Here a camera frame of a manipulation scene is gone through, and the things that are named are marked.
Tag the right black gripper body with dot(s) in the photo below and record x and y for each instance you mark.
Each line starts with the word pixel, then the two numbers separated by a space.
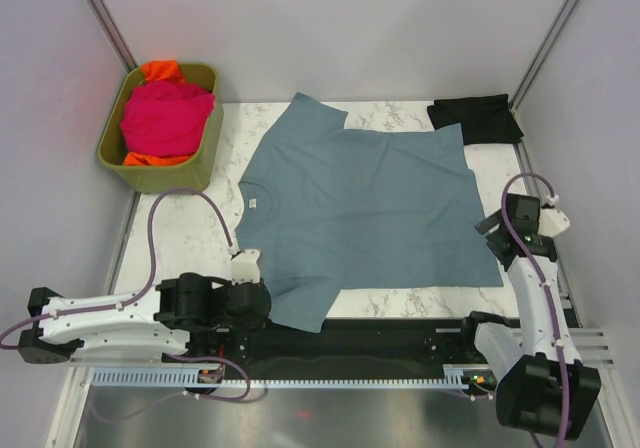
pixel 491 239

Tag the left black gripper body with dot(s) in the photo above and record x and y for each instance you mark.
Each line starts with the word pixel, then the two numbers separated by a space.
pixel 249 325

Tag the blue-grey t-shirt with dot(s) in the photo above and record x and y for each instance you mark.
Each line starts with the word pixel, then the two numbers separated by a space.
pixel 331 208

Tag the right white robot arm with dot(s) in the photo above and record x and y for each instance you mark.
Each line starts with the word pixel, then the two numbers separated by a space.
pixel 542 385

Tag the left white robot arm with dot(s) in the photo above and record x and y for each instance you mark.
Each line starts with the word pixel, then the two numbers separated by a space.
pixel 190 316

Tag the folded black t-shirt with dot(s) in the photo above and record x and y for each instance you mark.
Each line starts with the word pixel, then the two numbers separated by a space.
pixel 483 120

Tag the olive green plastic bin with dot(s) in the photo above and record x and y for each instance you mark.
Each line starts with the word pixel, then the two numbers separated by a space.
pixel 195 172

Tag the magenta t-shirt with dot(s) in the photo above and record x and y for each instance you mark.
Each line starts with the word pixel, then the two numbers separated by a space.
pixel 202 103

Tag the orange t-shirt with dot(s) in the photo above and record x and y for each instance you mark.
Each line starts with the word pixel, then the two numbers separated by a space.
pixel 160 70

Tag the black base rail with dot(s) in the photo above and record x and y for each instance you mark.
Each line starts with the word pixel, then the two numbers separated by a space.
pixel 351 347

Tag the white slotted cable duct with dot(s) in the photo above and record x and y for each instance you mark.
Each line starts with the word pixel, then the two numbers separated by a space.
pixel 202 382

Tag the aluminium extrusion rail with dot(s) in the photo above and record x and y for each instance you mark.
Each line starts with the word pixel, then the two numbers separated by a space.
pixel 589 342

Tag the right aluminium frame post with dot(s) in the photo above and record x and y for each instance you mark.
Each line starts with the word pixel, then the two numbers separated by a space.
pixel 549 41

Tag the aluminium frame post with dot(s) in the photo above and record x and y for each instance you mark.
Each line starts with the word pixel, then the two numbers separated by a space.
pixel 109 27
pixel 549 41

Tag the left aluminium frame post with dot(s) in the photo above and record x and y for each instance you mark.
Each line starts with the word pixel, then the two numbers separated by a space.
pixel 109 27

